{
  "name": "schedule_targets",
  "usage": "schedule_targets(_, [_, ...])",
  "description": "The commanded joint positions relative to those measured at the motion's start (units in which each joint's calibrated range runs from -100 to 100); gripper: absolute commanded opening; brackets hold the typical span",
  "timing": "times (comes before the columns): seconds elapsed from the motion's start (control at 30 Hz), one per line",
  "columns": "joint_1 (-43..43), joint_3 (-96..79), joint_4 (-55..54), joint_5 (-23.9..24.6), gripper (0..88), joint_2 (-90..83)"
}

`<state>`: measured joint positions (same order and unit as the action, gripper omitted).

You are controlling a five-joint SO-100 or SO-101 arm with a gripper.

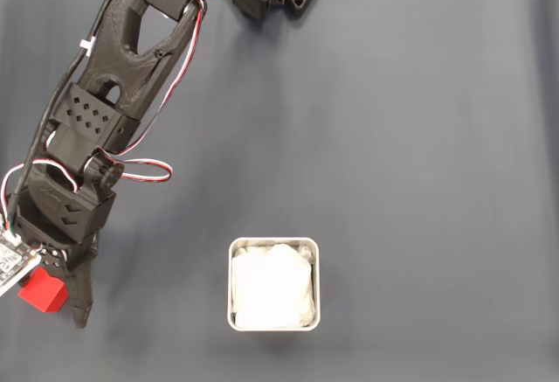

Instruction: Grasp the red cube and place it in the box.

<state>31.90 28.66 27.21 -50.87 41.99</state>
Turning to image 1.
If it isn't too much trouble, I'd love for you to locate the white crumpled tissue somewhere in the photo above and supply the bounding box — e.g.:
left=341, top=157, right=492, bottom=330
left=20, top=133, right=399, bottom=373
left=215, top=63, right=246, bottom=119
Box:
left=231, top=243, right=318, bottom=330

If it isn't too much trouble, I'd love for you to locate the red cube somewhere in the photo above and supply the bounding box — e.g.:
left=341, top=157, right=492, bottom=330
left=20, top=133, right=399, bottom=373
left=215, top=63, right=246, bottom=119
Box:
left=17, top=267, right=69, bottom=315

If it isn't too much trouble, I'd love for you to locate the red white black servo wire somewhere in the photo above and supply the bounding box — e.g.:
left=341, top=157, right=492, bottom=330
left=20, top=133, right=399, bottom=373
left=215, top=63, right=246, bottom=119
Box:
left=1, top=160, right=80, bottom=243
left=93, top=0, right=209, bottom=184

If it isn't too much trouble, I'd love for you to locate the white camera circuit board module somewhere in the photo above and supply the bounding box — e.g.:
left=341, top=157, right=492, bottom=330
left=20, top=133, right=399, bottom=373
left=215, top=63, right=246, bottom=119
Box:
left=0, top=224, right=44, bottom=298

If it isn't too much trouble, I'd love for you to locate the white square metal box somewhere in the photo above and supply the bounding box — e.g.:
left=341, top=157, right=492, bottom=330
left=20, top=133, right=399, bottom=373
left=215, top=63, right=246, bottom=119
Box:
left=226, top=236, right=321, bottom=333

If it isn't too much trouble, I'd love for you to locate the black camera cable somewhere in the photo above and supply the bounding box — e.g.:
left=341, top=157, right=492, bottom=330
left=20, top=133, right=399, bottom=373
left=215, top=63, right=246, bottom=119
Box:
left=6, top=0, right=135, bottom=234

